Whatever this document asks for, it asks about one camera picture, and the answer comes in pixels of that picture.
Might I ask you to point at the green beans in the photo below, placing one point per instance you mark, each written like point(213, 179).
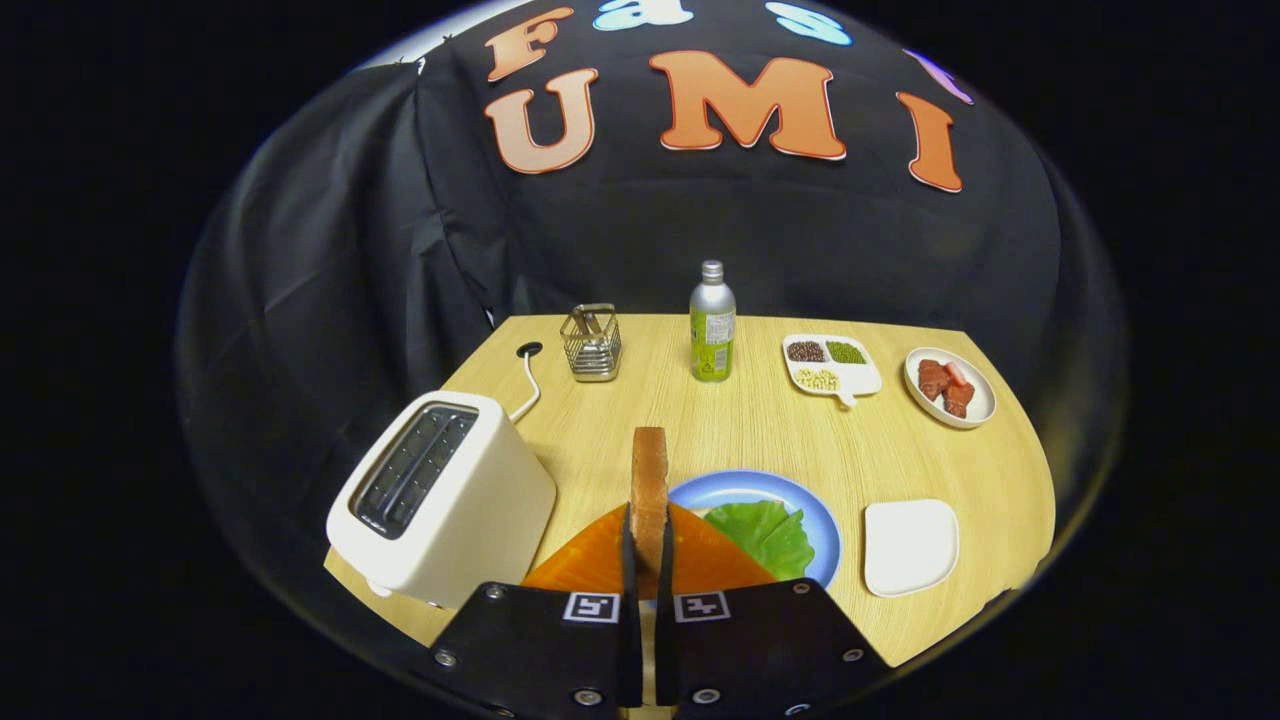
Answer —
point(846, 352)

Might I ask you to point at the white round plate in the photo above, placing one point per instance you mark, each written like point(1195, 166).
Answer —
point(980, 405)

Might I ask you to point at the green lettuce leaf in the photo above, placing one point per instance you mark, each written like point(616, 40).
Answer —
point(765, 535)

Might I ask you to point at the pale soybeans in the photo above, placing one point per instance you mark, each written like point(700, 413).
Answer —
point(816, 379)

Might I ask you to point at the red meat pieces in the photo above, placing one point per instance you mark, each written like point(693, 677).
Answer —
point(933, 378)

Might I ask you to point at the silver bottle with green label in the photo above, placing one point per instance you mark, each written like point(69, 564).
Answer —
point(712, 330)

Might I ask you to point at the dark brown beans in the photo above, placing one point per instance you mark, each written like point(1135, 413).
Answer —
point(805, 351)

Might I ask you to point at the toasted bread slice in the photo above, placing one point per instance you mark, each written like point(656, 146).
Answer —
point(649, 490)

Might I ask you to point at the white square plate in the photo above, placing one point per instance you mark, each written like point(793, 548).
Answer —
point(910, 550)

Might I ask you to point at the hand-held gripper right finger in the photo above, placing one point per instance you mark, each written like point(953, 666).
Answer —
point(665, 575)

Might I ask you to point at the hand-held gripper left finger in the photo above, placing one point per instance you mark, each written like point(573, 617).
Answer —
point(630, 570)

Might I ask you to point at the blue round plate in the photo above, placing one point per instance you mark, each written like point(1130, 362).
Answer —
point(740, 487)

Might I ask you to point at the white toaster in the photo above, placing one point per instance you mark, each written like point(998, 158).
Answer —
point(470, 530)

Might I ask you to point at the white divided dish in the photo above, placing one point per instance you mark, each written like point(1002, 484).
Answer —
point(865, 378)

